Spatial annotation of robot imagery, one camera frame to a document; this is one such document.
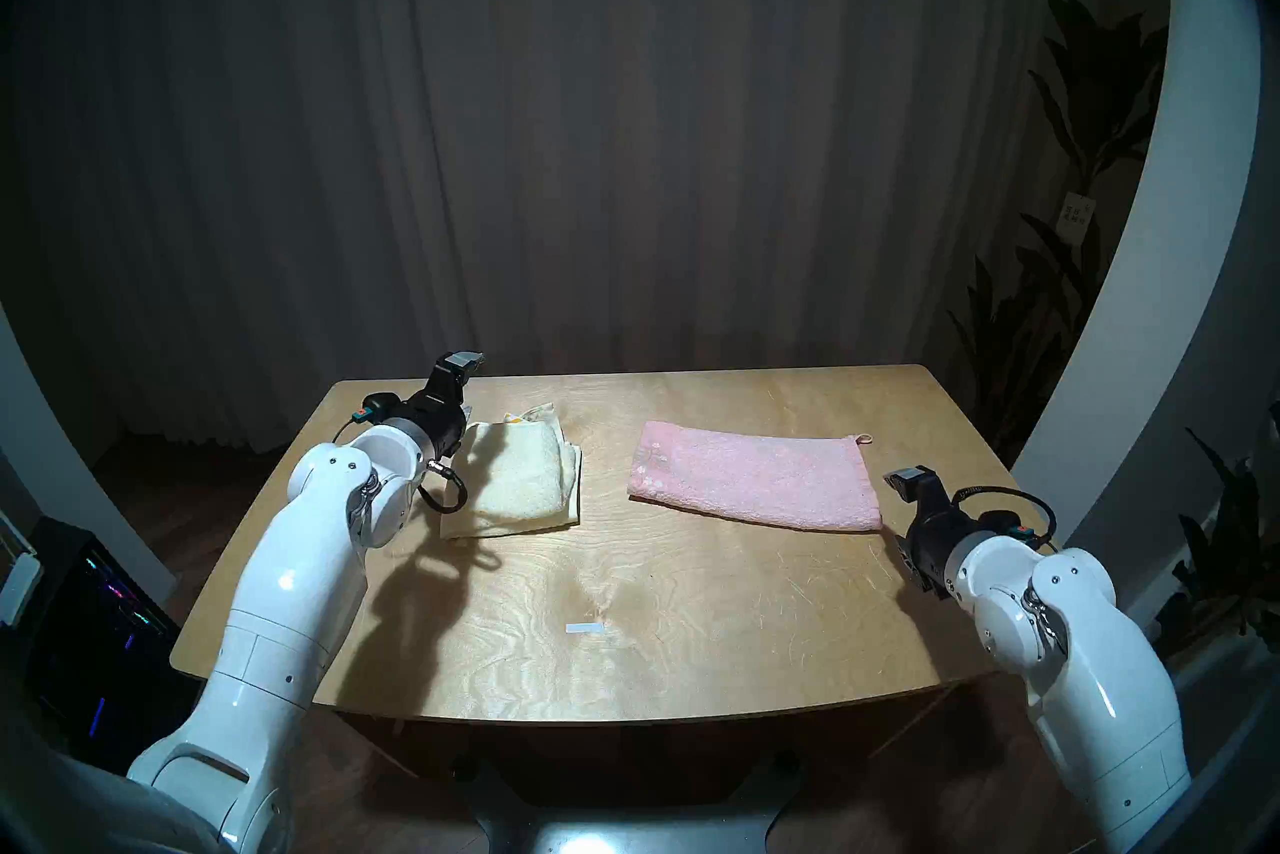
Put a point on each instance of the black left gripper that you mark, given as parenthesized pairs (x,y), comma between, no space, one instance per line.
(440,412)

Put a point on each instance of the pink terry towel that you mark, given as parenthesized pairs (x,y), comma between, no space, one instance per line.
(750,477)

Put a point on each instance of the white tape strip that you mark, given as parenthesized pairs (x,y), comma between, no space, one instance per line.
(585,628)

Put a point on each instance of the black computer tower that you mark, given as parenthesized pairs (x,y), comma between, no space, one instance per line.
(100,652)

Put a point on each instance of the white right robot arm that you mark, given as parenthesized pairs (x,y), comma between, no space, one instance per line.
(1100,692)

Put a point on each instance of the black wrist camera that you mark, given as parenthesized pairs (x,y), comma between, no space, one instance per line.
(380,407)
(1010,524)

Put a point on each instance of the dark plant in white pot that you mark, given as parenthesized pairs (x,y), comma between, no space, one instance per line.
(1225,552)

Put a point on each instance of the cream textured towel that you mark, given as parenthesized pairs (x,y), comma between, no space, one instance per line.
(520,482)

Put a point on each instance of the grey pleated curtain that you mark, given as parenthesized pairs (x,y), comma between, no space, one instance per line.
(600,112)

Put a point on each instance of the white paper plant tag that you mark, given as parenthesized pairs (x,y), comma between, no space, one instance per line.
(1077,217)

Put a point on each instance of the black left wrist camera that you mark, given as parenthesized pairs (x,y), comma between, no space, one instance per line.
(380,407)

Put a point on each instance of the tall dark leafy plant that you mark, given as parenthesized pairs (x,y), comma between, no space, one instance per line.
(1095,92)

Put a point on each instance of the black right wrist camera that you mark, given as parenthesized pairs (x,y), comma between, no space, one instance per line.
(1010,524)

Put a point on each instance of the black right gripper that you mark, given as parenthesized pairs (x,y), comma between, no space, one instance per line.
(935,542)

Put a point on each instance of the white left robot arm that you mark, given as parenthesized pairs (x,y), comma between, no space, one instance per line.
(290,582)

